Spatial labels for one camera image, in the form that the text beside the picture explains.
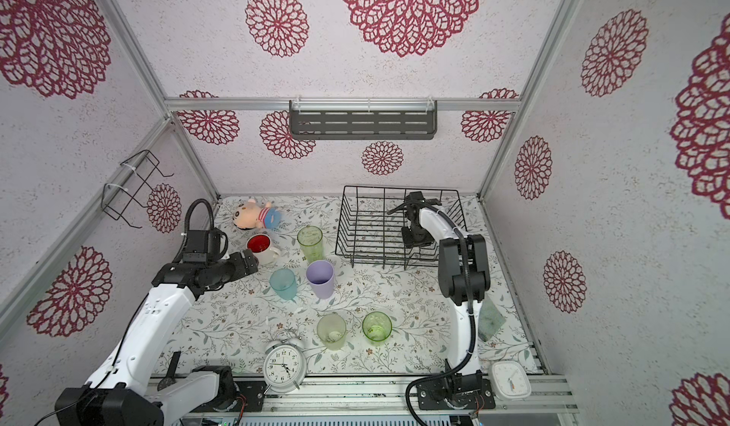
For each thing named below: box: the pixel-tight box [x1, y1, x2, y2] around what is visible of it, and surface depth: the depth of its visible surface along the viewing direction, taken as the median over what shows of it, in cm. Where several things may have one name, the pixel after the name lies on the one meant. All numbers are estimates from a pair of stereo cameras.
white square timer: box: [491, 360, 533, 401], surface depth 75 cm
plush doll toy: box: [231, 197, 282, 231], surface depth 107 cm
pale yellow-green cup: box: [316, 312, 347, 351], surface depth 85 cm
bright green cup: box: [362, 310, 393, 343], surface depth 85 cm
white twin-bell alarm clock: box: [262, 337, 308, 396], surface depth 77 cm
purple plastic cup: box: [306, 259, 335, 300], surface depth 87 cm
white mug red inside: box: [246, 232, 281, 266], surface depth 100 cm
